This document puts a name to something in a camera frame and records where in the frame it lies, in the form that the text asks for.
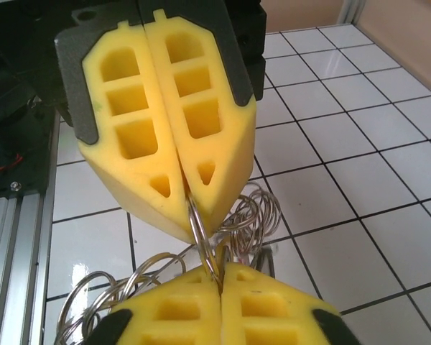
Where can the aluminium frame rail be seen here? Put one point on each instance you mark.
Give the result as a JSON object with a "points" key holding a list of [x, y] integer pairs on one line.
{"points": [[21, 251]]}

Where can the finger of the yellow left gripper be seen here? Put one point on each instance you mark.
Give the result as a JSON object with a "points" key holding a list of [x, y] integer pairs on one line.
{"points": [[219, 161], [129, 172]]}

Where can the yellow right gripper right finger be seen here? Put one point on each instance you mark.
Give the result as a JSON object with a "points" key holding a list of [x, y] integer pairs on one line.
{"points": [[273, 316]]}

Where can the aluminium frame post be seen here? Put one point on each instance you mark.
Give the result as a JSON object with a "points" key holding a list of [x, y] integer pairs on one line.
{"points": [[348, 10]]}

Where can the silver metal keyring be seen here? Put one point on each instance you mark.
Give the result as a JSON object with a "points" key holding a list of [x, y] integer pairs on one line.
{"points": [[197, 230], [154, 256], [253, 248], [129, 284], [62, 309], [264, 230], [278, 212]]}

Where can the black mounting plate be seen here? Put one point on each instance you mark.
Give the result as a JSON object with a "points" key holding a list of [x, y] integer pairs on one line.
{"points": [[18, 161]]}

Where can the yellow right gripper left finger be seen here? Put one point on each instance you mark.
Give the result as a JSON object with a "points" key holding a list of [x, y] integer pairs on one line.
{"points": [[172, 316]]}

